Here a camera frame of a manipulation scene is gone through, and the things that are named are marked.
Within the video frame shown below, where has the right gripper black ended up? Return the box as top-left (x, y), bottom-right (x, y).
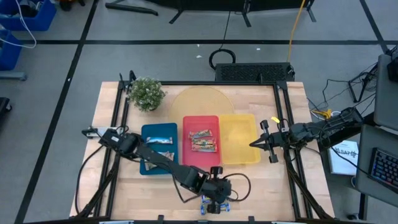
top-left (249, 119), bottom-right (295, 164)

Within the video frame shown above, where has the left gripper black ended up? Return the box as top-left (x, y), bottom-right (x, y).
top-left (201, 166), bottom-right (233, 215)

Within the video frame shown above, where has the granola bar red-ended wrapper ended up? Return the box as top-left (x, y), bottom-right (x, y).
top-left (190, 143), bottom-right (218, 153)
top-left (188, 129), bottom-right (214, 140)
top-left (192, 138), bottom-right (218, 146)

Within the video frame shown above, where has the yellow plastic bin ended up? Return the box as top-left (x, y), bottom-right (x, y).
top-left (218, 113), bottom-right (262, 166)

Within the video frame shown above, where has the red plastic bin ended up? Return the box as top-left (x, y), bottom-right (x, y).
top-left (182, 115), bottom-right (222, 167)

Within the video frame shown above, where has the yellow plug connector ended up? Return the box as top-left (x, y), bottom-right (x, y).
top-left (312, 108), bottom-right (333, 121)

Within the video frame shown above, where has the black perforated computer case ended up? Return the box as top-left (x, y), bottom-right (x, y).
top-left (215, 62), bottom-right (295, 83)

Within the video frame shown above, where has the round yellow woven placemat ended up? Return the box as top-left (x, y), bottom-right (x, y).
top-left (169, 86), bottom-right (236, 125)

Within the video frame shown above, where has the white printed booklet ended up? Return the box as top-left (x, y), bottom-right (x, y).
top-left (328, 139), bottom-right (359, 177)

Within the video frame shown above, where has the blue plastic bin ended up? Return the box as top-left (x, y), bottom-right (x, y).
top-left (139, 122), bottom-right (180, 176)

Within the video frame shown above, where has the grey desk with keyboard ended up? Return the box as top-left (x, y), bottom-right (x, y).
top-left (355, 124), bottom-right (398, 200)

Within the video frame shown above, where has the small green potted plant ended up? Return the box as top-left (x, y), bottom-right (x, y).
top-left (127, 77), bottom-right (167, 112)

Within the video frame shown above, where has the backlit black keyboard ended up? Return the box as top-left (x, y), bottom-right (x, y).
top-left (369, 147), bottom-right (398, 192)

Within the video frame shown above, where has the black backdrop with stand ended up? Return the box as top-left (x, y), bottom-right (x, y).
top-left (146, 0), bottom-right (317, 28)

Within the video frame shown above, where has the long black bar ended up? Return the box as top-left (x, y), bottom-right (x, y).
top-left (104, 2), bottom-right (159, 17)

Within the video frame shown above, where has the large blue storage crate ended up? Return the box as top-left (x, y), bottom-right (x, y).
top-left (0, 0), bottom-right (57, 32)

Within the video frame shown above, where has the black aluminium table frame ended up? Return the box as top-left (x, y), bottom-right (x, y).
top-left (70, 70), bottom-right (335, 222)

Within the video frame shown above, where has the coiled black cable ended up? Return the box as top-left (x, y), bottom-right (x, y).
top-left (208, 11), bottom-right (236, 71)

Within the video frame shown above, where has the black wire stand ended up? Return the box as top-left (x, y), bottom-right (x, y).
top-left (348, 62), bottom-right (379, 103)

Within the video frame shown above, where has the yellow cable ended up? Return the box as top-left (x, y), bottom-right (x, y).
top-left (286, 0), bottom-right (307, 63)

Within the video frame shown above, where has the black floor cable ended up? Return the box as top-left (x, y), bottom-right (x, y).
top-left (75, 144), bottom-right (105, 215)

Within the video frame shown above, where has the grey metal rail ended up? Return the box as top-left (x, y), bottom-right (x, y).
top-left (0, 72), bottom-right (28, 82)

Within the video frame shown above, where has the thin white cable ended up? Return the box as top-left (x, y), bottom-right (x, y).
top-left (0, 0), bottom-right (37, 50)

